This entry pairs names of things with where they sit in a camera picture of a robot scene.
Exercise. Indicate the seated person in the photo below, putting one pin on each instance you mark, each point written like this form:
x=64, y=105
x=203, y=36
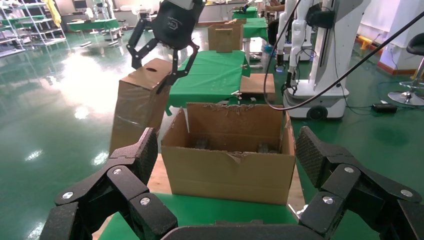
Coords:
x=274, y=30

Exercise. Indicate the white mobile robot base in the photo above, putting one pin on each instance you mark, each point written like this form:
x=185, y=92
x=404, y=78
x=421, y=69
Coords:
x=112, y=33

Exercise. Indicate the white standing fan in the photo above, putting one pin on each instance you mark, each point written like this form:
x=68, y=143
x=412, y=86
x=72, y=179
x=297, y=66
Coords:
x=135, y=9
x=88, y=14

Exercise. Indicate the narrow taped cardboard box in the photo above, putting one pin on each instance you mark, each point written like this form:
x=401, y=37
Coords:
x=139, y=106

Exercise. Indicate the white wheeled background robot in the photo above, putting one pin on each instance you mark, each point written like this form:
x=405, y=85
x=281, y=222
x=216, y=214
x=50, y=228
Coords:
x=331, y=66

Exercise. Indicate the yellow hanging garment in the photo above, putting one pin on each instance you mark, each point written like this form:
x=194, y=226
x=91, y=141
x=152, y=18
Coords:
x=52, y=13

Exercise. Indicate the black foam insert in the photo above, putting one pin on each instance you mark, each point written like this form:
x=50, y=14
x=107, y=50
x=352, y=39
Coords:
x=263, y=148
x=202, y=144

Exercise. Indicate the white metal shelf rack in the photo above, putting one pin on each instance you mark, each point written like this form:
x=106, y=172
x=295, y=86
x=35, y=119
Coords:
x=43, y=30
x=8, y=39

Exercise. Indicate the silver binder clip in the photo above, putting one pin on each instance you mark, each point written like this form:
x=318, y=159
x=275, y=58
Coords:
x=236, y=94
x=244, y=66

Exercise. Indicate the black power adapter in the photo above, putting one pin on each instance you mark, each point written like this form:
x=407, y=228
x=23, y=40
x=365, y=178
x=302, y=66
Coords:
x=383, y=107

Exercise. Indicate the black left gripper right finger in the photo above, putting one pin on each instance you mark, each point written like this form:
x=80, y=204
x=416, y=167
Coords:
x=334, y=179

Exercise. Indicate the green tablecloth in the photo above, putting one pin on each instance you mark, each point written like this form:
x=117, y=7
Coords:
x=212, y=76
x=92, y=24
x=255, y=28
x=192, y=212
x=245, y=14

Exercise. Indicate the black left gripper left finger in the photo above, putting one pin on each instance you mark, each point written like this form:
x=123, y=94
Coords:
x=129, y=179

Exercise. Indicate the black bar stool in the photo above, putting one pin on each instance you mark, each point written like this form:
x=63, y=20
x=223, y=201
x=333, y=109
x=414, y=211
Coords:
x=418, y=43

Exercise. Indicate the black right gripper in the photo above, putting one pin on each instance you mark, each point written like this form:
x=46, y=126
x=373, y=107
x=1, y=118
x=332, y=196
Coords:
x=177, y=24

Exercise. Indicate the large open cardboard carton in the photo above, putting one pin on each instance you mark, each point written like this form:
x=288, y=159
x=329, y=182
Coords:
x=258, y=179

